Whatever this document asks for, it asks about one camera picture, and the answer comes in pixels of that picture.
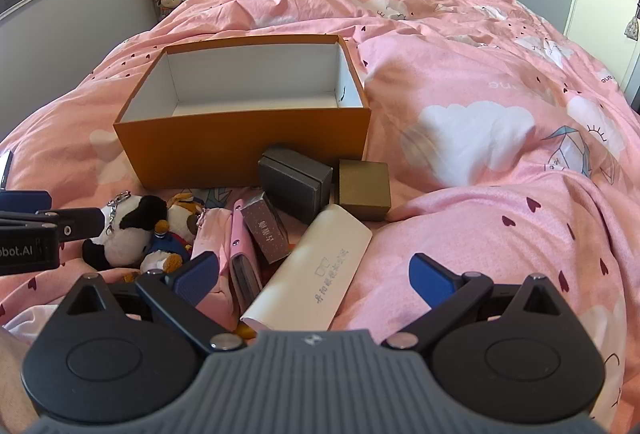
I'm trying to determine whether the pink cloth pouch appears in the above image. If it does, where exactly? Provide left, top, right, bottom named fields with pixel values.
left=190, top=208, right=238, bottom=330

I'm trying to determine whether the orange cardboard box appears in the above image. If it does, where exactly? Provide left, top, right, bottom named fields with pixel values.
left=113, top=34, right=372, bottom=190

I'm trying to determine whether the panda plush keychain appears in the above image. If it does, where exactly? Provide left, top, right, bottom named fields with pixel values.
left=81, top=191, right=168, bottom=267

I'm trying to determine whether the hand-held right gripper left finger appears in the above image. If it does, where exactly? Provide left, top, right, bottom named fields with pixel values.
left=62, top=251, right=242, bottom=355

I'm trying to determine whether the brown printed small box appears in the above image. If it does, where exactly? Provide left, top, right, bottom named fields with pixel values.
left=240, top=193, right=292, bottom=265

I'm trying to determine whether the dark grey box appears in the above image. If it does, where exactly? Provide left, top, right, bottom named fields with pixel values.
left=257, top=145, right=334, bottom=225

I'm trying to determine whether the gold gift box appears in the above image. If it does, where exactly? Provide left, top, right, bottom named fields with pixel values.
left=334, top=159, right=391, bottom=221

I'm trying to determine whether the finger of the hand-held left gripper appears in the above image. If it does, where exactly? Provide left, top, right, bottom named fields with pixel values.
left=0, top=208, right=107, bottom=242
left=0, top=191, right=52, bottom=213

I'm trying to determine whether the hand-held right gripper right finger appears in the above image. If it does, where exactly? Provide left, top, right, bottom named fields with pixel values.
left=381, top=253, right=568, bottom=355

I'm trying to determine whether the pink handheld device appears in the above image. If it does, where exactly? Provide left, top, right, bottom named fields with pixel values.
left=227, top=199, right=263, bottom=310

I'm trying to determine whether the pink printed duvet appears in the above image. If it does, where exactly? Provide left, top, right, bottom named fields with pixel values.
left=0, top=0, right=640, bottom=434

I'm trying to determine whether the hanging drawstring pouch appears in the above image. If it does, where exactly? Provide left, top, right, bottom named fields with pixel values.
left=622, top=0, right=640, bottom=40

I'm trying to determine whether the orange plush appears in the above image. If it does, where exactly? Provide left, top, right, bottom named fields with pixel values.
left=139, top=193, right=207, bottom=276

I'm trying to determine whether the white glasses case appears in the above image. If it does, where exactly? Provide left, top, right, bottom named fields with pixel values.
left=240, top=204, right=373, bottom=332

